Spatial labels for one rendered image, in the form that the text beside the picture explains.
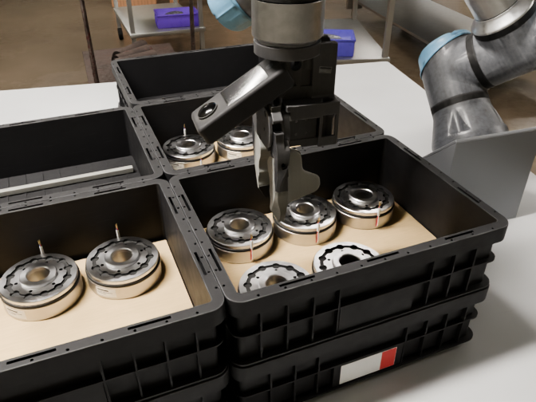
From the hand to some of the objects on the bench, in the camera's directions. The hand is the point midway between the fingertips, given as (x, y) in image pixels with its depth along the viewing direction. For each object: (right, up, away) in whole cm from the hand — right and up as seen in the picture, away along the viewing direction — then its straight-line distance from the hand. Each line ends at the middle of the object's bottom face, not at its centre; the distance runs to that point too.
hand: (267, 201), depth 65 cm
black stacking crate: (+9, -19, +22) cm, 30 cm away
